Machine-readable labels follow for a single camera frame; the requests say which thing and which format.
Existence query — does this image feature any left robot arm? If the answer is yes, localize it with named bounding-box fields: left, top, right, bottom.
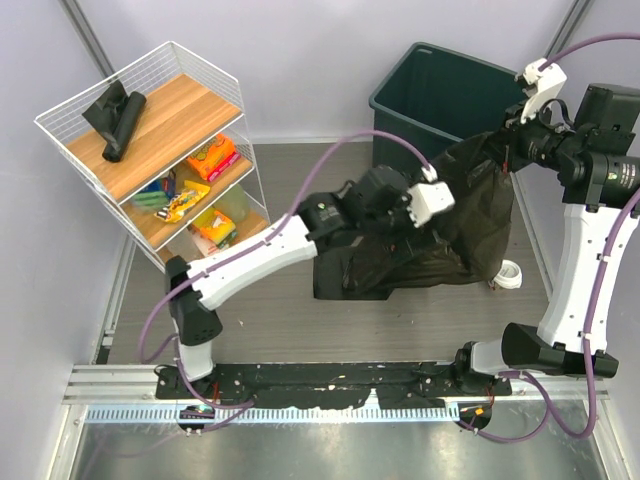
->
left=165, top=165, right=424, bottom=398

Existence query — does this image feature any small white box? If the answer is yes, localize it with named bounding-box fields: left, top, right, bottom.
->
left=192, top=233, right=219, bottom=257

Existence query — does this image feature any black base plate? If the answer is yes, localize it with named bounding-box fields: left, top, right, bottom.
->
left=154, top=362, right=512, bottom=410

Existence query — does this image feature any pale green plastic container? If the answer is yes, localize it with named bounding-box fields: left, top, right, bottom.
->
left=213, top=184, right=250, bottom=224

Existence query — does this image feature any yellow candy bag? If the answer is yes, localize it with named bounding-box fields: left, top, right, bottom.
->
left=154, top=180, right=210, bottom=223

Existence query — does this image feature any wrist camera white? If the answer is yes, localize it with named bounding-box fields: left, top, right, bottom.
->
left=515, top=58, right=567, bottom=124
left=407, top=167, right=455, bottom=228

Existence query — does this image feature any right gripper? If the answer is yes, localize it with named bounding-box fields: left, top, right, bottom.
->
left=478, top=97, right=587, bottom=174

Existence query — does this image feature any white wire shelf rack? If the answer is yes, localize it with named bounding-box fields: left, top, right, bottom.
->
left=34, top=41, right=270, bottom=269

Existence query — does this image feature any dark green trash bin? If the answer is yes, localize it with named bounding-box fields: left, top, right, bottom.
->
left=369, top=42, right=525, bottom=160

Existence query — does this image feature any orange snack box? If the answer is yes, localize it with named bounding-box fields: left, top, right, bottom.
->
left=186, top=133, right=240, bottom=182

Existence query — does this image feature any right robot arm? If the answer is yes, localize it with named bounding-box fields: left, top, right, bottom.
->
left=451, top=83, right=639, bottom=395

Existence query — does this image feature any white cable duct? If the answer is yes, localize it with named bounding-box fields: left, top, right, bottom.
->
left=85, top=402, right=460, bottom=426

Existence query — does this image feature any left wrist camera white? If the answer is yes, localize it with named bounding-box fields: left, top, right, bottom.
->
left=407, top=167, right=455, bottom=228

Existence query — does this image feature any white paper cup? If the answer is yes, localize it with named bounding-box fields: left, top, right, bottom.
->
left=488, top=259, right=523, bottom=290

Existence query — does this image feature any black trash bag roll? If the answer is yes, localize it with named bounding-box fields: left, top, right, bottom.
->
left=82, top=80, right=146, bottom=163

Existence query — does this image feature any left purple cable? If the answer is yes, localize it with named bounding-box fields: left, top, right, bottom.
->
left=137, top=129, right=436, bottom=436

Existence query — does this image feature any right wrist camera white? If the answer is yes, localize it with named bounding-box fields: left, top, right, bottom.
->
left=515, top=58, right=567, bottom=124

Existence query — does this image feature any yellow green sponge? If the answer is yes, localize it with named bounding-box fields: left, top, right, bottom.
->
left=192, top=207, right=237, bottom=247

